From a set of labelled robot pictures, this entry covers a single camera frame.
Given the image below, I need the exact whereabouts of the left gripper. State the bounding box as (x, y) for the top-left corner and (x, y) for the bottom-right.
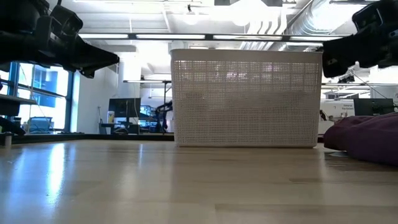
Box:
(0, 30), (120, 78)

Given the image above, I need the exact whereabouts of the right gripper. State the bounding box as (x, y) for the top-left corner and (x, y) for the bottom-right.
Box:
(322, 26), (398, 78)

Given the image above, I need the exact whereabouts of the white perforated plastic basket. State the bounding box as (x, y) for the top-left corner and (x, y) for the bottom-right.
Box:
(170, 49), (323, 148)

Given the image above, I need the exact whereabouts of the black track light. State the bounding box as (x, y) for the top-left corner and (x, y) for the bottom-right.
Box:
(338, 73), (356, 84)

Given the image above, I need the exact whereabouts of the white machine cabinet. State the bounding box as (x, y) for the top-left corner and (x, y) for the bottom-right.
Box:
(320, 100), (355, 134)

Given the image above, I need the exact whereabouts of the black computer monitor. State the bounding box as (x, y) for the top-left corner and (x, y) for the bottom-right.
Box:
(353, 98), (396, 117)
(108, 98), (142, 118)

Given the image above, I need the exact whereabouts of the large window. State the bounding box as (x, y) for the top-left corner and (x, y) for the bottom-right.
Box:
(0, 62), (75, 133)

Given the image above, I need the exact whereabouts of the long ceiling light fixture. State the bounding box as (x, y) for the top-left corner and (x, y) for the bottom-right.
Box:
(77, 32), (346, 44)

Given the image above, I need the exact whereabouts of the blue cart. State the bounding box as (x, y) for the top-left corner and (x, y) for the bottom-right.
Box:
(27, 116), (54, 134)

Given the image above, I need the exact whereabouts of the maroon folded cloth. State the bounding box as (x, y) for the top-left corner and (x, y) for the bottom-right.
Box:
(323, 112), (398, 166)

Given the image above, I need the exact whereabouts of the grey desk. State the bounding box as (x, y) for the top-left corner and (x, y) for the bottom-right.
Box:
(0, 93), (38, 136)

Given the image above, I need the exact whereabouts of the silver ceiling air duct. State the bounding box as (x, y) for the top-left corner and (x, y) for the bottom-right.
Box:
(285, 0), (358, 35)

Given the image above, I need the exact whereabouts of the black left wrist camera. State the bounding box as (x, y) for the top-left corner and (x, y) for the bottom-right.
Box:
(46, 3), (84, 40)

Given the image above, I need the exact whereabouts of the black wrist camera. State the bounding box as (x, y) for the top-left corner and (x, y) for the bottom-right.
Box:
(46, 3), (84, 40)
(352, 2), (384, 32)

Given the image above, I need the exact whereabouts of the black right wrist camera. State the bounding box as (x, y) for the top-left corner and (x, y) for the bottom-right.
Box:
(352, 2), (384, 32)

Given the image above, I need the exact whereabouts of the black aluminium table frame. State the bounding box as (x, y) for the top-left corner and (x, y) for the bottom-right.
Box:
(0, 133), (175, 146)

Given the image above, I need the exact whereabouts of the black workstation frame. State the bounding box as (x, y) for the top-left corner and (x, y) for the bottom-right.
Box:
(161, 80), (172, 125)

